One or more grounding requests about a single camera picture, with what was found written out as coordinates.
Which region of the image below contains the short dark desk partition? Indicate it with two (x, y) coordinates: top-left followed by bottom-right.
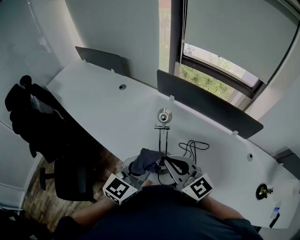
(75, 45), (129, 77)

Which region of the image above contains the black jacket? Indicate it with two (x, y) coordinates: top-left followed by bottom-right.
(4, 75), (99, 165)

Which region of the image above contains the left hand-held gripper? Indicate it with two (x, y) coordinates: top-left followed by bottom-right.
(103, 154), (151, 206)

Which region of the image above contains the person's dark shirt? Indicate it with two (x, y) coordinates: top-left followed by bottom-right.
(53, 184), (264, 240)

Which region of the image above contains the person's right forearm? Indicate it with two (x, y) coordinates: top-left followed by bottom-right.
(201, 194), (246, 221)

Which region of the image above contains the blind pull cord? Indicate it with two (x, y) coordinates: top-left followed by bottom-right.
(178, 0), (188, 78)

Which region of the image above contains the dark grey cloth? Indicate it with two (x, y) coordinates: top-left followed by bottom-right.
(130, 148), (165, 177)

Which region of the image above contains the long dark desk partition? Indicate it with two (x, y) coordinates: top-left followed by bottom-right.
(156, 69), (264, 140)

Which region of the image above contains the black lamp cable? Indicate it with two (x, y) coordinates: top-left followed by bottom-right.
(178, 140), (210, 165)

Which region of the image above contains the black bag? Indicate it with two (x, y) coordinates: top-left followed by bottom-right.
(0, 208), (51, 240)

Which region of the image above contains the silver metal desk lamp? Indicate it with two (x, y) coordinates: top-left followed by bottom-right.
(152, 107), (176, 176)

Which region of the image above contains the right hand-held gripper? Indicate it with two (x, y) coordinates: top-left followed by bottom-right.
(165, 154), (214, 203)

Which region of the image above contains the white roller blind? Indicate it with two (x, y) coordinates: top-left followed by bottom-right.
(182, 0), (300, 84)

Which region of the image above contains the grey desk partition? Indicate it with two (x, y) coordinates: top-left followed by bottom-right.
(275, 148), (300, 174)

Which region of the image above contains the small clear bottle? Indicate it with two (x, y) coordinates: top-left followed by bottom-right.
(270, 201), (282, 219)

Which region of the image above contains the person's left forearm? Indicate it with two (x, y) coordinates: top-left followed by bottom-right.
(70, 198), (119, 228)

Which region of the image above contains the black office chair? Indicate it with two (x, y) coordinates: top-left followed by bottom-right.
(29, 142), (99, 203)

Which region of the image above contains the black pen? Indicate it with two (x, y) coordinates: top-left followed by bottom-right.
(269, 212), (281, 229)

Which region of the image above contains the dark framed window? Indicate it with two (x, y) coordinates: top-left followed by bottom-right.
(158, 0), (269, 111)

